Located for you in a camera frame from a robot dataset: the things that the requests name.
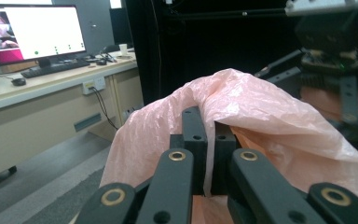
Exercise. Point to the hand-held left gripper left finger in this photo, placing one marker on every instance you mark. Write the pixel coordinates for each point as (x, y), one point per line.
(195, 140)

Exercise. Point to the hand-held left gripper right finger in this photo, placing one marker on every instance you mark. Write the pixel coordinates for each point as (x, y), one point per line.
(223, 161)

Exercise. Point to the pink plastic bag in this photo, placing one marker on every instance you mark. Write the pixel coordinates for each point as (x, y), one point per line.
(261, 112)

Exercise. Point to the black curtain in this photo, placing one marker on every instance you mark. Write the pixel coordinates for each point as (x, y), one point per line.
(214, 40)

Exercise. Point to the white paper cup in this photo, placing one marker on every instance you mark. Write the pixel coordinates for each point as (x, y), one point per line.
(123, 49)

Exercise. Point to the white power socket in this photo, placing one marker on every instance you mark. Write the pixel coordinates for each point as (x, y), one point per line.
(93, 84)

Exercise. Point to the black keyboard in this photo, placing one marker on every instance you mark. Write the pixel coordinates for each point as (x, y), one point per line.
(54, 68)

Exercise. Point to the beige desk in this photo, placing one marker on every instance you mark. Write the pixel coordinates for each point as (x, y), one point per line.
(37, 124)

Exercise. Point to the black computer mouse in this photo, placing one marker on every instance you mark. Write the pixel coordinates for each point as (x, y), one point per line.
(19, 81)

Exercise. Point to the computer monitor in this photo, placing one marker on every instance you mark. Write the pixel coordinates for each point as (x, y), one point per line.
(43, 31)

